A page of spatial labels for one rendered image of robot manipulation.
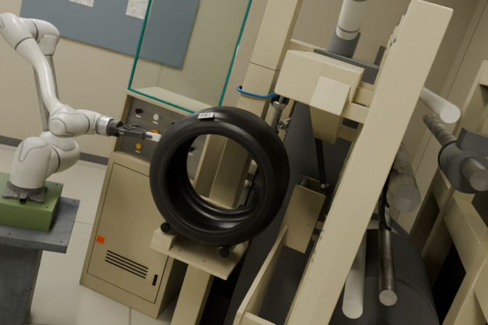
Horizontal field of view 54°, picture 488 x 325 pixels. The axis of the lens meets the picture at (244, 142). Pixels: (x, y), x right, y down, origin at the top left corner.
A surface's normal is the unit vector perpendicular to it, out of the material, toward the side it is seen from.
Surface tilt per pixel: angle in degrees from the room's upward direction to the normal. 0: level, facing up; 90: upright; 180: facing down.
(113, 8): 90
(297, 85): 90
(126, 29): 90
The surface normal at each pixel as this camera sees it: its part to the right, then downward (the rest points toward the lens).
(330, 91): -0.16, -0.13
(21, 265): 0.20, 0.31
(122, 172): -0.26, 0.17
